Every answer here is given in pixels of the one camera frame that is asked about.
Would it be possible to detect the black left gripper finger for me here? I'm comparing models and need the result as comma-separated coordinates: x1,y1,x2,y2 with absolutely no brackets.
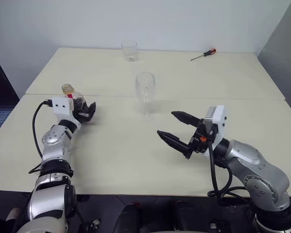
87,101,97,121

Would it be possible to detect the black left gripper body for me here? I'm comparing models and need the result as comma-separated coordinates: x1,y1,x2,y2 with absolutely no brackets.
72,101,91,123

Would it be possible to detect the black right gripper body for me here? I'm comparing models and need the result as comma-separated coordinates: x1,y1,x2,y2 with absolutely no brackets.
185,118,219,160

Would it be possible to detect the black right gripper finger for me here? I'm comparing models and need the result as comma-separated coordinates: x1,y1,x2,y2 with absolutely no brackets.
171,111,205,127
157,130,192,156

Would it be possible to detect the clear bottle with dark drink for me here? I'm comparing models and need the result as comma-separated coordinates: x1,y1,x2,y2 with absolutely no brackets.
61,83,86,110

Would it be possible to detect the clear wine glass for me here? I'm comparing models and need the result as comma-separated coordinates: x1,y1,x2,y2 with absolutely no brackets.
135,72,156,120

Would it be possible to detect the clear glass tumbler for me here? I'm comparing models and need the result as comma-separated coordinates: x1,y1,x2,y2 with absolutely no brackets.
121,40,138,62

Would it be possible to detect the dark rounded shape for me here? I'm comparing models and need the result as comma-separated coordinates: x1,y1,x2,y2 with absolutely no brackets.
173,200,203,233
116,203,140,233

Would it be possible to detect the dark laptop computer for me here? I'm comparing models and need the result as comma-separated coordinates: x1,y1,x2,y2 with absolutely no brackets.
0,64,19,141

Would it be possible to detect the pale pink shoe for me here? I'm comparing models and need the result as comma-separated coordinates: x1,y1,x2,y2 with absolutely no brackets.
6,207,22,222

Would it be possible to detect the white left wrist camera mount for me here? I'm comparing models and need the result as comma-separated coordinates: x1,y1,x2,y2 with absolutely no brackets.
52,96,82,126

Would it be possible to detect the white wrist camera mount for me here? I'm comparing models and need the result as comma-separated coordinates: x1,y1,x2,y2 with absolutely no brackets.
203,105,226,148
52,96,82,126

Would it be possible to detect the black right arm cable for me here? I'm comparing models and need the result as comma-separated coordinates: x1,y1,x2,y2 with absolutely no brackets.
207,143,253,199

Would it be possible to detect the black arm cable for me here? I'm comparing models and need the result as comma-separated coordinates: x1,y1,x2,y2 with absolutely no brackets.
28,99,54,175
207,143,253,199

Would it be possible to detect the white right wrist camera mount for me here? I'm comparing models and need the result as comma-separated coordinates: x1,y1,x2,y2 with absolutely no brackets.
203,105,226,148

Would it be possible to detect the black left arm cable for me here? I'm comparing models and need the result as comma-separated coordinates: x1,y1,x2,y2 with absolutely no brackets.
28,99,54,175

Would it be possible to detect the orange black handled screwdriver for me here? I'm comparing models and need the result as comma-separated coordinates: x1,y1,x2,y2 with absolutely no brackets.
190,48,217,61

